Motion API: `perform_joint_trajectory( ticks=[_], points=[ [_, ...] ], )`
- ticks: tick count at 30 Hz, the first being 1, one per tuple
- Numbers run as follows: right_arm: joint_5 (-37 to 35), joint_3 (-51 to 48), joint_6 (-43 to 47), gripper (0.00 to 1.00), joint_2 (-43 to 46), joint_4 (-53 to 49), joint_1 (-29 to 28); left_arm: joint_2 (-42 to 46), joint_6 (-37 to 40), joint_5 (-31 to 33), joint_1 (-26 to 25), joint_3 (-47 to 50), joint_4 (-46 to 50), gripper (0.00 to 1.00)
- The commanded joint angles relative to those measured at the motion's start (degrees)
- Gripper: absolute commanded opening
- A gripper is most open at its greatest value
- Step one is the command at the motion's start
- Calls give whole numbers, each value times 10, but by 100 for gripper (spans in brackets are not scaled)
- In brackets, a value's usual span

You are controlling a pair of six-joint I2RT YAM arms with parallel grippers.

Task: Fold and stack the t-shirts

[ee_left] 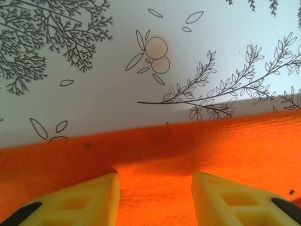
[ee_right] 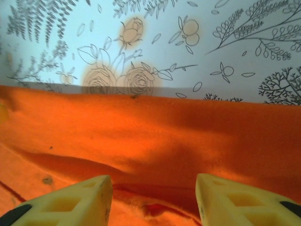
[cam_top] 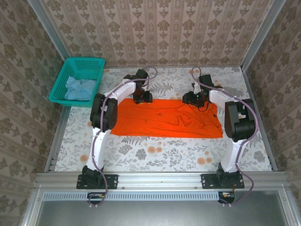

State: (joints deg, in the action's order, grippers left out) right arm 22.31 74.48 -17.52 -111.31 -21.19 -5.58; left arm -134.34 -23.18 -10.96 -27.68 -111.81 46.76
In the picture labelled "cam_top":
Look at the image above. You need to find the orange t-shirt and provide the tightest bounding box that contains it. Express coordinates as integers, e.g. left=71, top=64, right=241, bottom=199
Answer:
left=110, top=97, right=223, bottom=139

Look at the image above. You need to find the floral patterned table cover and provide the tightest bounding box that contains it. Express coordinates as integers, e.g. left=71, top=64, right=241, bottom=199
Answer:
left=54, top=67, right=273, bottom=172

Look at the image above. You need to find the light blue t-shirt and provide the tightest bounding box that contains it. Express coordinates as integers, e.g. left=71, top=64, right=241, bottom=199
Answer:
left=64, top=75, right=97, bottom=101

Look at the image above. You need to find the teal plastic basket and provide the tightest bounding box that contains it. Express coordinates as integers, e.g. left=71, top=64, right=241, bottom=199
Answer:
left=48, top=57, right=106, bottom=108

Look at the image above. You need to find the small black connector board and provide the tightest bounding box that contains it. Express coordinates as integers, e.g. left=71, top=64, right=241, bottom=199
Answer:
left=218, top=191, right=236, bottom=204
left=87, top=192, right=106, bottom=206

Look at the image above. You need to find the grey metal sheet panel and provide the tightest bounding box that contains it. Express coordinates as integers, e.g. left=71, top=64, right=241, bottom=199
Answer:
left=35, top=200, right=292, bottom=226

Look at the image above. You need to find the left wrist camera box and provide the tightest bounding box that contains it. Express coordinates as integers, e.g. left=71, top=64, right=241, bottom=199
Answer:
left=134, top=68, right=151, bottom=83

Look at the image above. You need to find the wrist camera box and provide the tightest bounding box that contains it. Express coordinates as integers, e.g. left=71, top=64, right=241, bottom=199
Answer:
left=191, top=73, right=215, bottom=95
left=134, top=68, right=151, bottom=83

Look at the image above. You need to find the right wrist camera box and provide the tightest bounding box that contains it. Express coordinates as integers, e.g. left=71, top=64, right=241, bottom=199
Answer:
left=191, top=73, right=215, bottom=95

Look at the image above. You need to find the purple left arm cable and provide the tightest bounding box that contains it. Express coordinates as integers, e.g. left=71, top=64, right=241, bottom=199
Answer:
left=88, top=66, right=158, bottom=209

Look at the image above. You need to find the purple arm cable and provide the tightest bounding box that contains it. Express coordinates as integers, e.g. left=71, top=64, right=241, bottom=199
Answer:
left=190, top=66, right=259, bottom=208
left=88, top=66, right=158, bottom=209

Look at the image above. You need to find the aluminium mounting rail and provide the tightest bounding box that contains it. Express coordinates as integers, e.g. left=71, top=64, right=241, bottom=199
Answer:
left=35, top=171, right=289, bottom=189

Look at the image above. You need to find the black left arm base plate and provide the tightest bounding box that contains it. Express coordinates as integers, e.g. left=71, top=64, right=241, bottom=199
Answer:
left=76, top=173, right=119, bottom=190

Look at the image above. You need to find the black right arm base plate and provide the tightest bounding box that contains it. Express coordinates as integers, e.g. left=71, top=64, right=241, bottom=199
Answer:
left=201, top=173, right=245, bottom=190

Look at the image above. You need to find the aluminium frame post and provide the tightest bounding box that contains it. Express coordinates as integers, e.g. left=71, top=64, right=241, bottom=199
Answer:
left=241, top=0, right=286, bottom=71
left=27, top=0, right=70, bottom=69

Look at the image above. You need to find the grey slotted cable duct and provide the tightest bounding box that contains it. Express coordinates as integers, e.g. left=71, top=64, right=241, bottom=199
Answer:
left=43, top=191, right=219, bottom=201

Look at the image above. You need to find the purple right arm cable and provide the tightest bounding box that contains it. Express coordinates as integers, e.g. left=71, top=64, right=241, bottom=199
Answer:
left=190, top=66, right=259, bottom=208

